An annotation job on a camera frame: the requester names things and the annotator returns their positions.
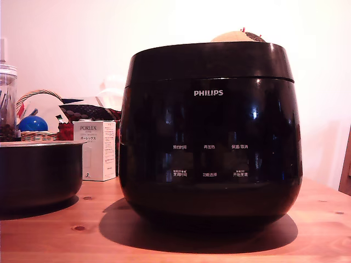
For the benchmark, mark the black rice cooker body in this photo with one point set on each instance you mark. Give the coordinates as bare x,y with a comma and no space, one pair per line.
211,164

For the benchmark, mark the black rice cooker lid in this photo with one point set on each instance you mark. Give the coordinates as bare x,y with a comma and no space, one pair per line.
208,61

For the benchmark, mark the white plastic bag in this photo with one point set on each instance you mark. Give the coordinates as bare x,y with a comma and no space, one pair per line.
112,93

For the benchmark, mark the white Porlex carton box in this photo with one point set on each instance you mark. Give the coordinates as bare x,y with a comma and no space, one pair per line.
93,153

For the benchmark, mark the dark patterned cloth bag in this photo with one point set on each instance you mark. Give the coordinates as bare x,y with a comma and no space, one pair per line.
87,111

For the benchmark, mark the brown woven dome shade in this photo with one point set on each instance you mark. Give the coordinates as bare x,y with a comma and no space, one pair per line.
229,37

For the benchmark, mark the blue ball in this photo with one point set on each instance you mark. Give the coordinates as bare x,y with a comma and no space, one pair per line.
33,123

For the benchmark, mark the black inner cooking pot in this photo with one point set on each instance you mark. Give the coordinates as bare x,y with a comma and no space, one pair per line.
38,172

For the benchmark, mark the tall clear glass jar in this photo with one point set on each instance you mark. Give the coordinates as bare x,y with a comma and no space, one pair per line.
7,90

